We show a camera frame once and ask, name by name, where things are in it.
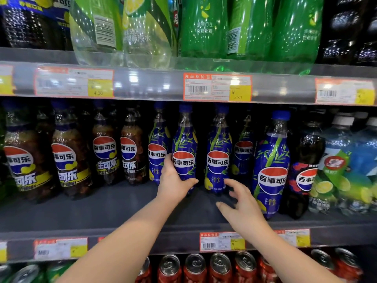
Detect clear soda bottle green label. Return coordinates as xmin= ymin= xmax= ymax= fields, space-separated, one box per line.
xmin=69 ymin=0 xmax=124 ymax=67
xmin=122 ymin=0 xmax=174 ymax=68

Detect person's left hand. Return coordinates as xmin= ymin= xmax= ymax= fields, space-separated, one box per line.
xmin=156 ymin=153 xmax=199 ymax=205

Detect row of brown Pepsi bottles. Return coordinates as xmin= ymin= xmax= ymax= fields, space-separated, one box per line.
xmin=1 ymin=98 xmax=93 ymax=204

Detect person's right forearm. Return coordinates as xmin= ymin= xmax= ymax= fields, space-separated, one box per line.
xmin=250 ymin=222 xmax=344 ymax=283

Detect person's left forearm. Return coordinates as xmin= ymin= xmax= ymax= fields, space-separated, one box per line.
xmin=56 ymin=194 xmax=180 ymax=283

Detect person's right hand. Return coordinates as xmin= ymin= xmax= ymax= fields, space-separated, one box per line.
xmin=215 ymin=178 xmax=270 ymax=238

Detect rows of green soda cans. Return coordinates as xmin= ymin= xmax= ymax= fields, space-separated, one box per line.
xmin=0 ymin=261 xmax=74 ymax=283

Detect rows of red soda cans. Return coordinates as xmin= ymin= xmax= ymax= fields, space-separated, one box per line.
xmin=135 ymin=247 xmax=363 ymax=283

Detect dark soda bottle blue label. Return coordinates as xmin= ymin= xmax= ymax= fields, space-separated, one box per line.
xmin=0 ymin=0 xmax=58 ymax=50
xmin=53 ymin=0 xmax=73 ymax=50

